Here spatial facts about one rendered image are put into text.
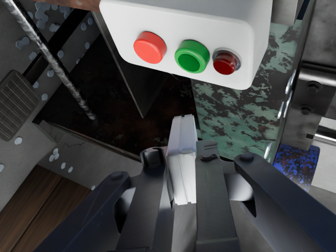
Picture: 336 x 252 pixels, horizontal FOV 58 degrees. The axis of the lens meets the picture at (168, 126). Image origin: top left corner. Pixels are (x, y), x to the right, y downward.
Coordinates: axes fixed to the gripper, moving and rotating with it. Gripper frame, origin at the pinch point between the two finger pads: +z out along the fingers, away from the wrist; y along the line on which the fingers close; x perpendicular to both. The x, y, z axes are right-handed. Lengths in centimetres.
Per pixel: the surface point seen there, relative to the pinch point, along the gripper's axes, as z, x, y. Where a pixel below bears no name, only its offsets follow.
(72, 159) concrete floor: 78, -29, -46
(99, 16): 38.0, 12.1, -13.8
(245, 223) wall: 291, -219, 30
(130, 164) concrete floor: 116, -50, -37
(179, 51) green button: 7.0, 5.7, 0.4
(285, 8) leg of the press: 12.1, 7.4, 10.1
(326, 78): 27.9, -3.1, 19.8
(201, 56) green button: 6.5, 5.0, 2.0
